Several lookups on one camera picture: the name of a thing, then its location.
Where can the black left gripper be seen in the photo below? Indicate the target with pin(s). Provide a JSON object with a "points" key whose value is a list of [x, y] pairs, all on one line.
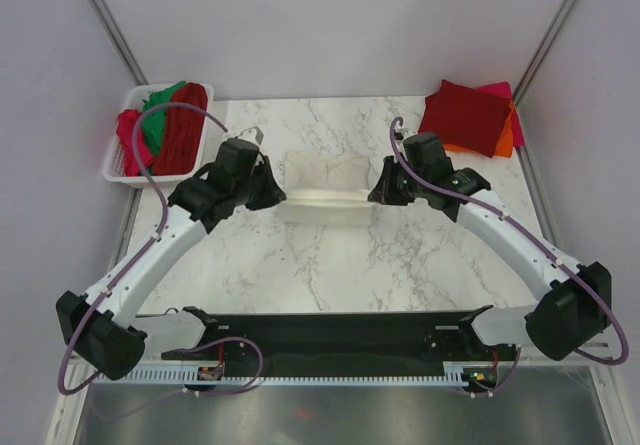
{"points": [[273, 194]]}

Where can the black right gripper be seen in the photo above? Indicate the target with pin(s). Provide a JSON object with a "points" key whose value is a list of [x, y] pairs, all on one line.
{"points": [[385, 193]]}

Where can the white t shirt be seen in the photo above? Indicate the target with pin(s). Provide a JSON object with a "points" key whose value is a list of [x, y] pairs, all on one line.
{"points": [[326, 190]]}

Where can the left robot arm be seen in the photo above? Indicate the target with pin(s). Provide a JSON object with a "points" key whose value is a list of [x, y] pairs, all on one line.
{"points": [[103, 325]]}

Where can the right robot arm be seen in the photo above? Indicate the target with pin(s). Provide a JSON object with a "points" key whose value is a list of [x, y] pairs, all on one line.
{"points": [[572, 300]]}

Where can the folded dark red t shirt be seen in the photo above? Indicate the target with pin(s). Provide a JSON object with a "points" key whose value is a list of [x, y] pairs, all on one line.
{"points": [[452, 104]]}

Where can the folded orange t shirt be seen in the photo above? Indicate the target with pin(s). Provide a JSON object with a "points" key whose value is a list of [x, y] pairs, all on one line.
{"points": [[487, 134]]}

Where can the green t shirt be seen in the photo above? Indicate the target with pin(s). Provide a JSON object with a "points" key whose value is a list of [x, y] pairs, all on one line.
{"points": [[153, 126]]}

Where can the folded pink t shirt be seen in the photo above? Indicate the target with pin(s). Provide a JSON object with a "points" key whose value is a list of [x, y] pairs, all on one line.
{"points": [[512, 136]]}

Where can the white plastic basket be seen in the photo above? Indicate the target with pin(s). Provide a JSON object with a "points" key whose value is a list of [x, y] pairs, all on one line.
{"points": [[113, 166]]}

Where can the crimson pink t shirt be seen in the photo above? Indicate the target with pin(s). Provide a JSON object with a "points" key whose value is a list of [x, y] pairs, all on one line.
{"points": [[124, 131]]}

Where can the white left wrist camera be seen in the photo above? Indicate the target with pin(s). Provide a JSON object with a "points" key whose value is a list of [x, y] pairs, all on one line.
{"points": [[252, 135]]}

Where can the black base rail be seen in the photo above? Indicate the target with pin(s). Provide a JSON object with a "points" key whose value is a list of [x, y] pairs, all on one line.
{"points": [[332, 345]]}

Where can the white cable duct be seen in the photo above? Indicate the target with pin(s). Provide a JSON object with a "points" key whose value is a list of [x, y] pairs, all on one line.
{"points": [[454, 374]]}

